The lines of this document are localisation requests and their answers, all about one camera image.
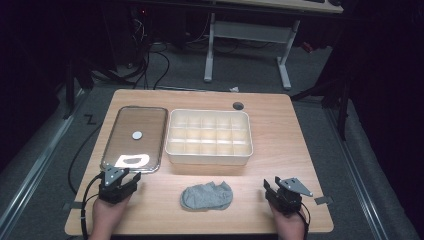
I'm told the clear plastic lid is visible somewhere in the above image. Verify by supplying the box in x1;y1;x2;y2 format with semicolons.
100;105;169;175

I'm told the black floor cable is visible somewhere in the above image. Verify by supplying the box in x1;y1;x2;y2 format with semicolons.
67;122;103;196

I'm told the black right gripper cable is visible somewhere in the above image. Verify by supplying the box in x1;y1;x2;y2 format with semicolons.
298;202;312;240

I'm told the white metal frame desk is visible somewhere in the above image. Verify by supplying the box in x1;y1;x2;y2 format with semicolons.
203;0;345;91

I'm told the person's left hand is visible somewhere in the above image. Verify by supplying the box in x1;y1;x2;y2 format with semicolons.
91;195;132;236

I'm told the black metal stand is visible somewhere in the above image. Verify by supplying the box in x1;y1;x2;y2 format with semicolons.
290;49;356;142
61;59;96;120

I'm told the grey tape strip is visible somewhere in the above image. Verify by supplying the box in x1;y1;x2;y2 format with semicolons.
62;201;87;211
313;195;334;206

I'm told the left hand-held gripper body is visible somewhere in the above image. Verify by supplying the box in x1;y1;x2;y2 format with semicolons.
98;165;138;205

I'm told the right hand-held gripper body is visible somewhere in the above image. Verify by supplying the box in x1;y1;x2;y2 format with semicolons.
266;176;314;215

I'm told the bundle of black floor cables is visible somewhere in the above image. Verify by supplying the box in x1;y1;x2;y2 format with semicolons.
128;13;172;91

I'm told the grey sock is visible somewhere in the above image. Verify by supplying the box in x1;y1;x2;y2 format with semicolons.
179;180;234;212

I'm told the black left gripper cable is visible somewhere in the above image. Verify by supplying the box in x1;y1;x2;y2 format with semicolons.
80;172;105;240

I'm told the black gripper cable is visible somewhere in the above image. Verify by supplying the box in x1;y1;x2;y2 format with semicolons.
298;202;312;240
80;172;105;240

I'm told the person's right hand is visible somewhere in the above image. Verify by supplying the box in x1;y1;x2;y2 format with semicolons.
270;203;307;235

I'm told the metal floor rail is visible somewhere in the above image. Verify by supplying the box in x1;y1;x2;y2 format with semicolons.
0;88;88;236
324;106;391;240

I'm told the white divided storage box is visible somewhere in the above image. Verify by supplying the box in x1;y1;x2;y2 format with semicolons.
164;108;254;167

